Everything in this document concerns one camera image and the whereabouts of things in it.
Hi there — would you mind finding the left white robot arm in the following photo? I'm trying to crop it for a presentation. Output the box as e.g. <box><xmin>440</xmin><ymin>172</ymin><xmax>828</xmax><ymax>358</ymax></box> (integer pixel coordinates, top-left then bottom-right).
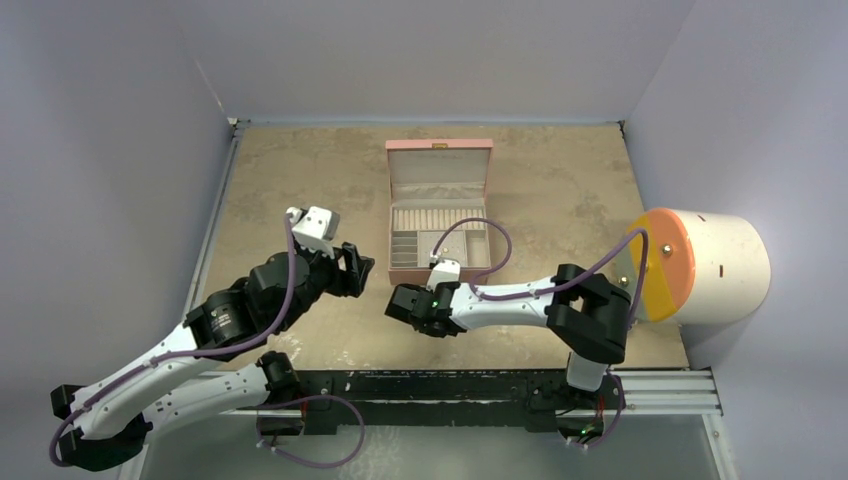
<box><xmin>49</xmin><ymin>242</ymin><xmax>375</xmax><ymax>472</ymax></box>

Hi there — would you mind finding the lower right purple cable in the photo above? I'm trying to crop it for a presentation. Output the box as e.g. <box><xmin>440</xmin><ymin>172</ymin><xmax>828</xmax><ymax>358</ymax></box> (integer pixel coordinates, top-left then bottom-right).
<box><xmin>566</xmin><ymin>374</ymin><xmax>627</xmax><ymax>452</ymax></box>

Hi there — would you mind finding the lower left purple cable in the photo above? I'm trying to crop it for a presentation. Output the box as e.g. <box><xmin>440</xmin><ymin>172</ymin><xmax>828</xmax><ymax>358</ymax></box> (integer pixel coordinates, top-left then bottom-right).
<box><xmin>256</xmin><ymin>394</ymin><xmax>367</xmax><ymax>469</ymax></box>

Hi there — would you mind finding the purple cable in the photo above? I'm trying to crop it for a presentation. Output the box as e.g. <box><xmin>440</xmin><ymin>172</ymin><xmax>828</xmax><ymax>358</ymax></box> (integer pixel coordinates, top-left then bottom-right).
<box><xmin>49</xmin><ymin>211</ymin><xmax>299</xmax><ymax>468</ymax></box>
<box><xmin>566</xmin><ymin>374</ymin><xmax>627</xmax><ymax>452</ymax></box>
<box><xmin>430</xmin><ymin>217</ymin><xmax>651</xmax><ymax>326</ymax></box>
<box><xmin>256</xmin><ymin>394</ymin><xmax>367</xmax><ymax>469</ymax></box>

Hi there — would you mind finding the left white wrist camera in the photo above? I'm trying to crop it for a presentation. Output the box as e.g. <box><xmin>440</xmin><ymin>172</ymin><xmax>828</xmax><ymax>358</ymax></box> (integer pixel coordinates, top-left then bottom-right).
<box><xmin>286</xmin><ymin>206</ymin><xmax>341</xmax><ymax>257</ymax></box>

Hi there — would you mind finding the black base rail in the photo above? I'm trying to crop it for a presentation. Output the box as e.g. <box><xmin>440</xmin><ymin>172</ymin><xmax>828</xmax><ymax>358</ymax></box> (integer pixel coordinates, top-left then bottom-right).
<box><xmin>260</xmin><ymin>369</ymin><xmax>625</xmax><ymax>442</ymax></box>

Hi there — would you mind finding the white cylinder orange lid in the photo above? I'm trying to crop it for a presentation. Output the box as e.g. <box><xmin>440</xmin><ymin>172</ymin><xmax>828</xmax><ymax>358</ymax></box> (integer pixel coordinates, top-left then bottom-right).
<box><xmin>627</xmin><ymin>208</ymin><xmax>771</xmax><ymax>325</ymax></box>

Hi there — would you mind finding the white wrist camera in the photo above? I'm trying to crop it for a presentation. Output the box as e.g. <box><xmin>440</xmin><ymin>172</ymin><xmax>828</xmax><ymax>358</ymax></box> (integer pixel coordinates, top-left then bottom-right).
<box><xmin>426</xmin><ymin>258</ymin><xmax>461</xmax><ymax>291</ymax></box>
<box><xmin>286</xmin><ymin>206</ymin><xmax>341</xmax><ymax>257</ymax></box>

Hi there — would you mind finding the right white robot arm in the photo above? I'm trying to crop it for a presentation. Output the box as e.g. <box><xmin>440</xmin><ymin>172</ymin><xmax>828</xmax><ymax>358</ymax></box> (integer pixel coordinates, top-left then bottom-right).
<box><xmin>385</xmin><ymin>260</ymin><xmax>632</xmax><ymax>407</ymax></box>

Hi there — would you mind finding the pink jewelry box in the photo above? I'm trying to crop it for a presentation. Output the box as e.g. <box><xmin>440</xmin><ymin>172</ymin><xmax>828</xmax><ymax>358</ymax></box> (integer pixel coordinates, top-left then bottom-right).
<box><xmin>385</xmin><ymin>139</ymin><xmax>494</xmax><ymax>286</ymax></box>

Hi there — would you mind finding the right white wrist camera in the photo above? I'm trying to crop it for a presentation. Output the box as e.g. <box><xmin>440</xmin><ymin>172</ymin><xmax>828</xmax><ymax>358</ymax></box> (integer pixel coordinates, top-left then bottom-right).
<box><xmin>426</xmin><ymin>258</ymin><xmax>461</xmax><ymax>291</ymax></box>

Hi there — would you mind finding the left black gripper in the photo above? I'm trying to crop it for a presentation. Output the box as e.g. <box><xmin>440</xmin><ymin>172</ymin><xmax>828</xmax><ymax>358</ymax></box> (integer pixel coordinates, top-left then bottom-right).
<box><xmin>276</xmin><ymin>240</ymin><xmax>373</xmax><ymax>331</ymax></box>

